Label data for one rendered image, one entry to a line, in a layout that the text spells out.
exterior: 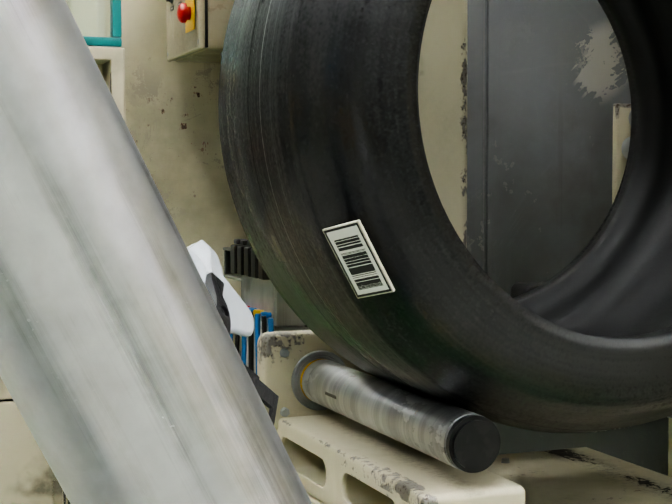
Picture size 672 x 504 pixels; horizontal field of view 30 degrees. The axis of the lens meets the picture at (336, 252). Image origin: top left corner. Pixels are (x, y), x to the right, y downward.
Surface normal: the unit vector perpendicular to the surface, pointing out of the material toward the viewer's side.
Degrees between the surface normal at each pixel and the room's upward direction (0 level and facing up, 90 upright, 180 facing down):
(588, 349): 101
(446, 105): 90
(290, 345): 90
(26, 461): 90
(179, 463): 93
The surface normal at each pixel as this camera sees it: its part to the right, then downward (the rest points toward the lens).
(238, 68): -0.93, -0.09
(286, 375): 0.36, 0.05
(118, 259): 0.56, -0.02
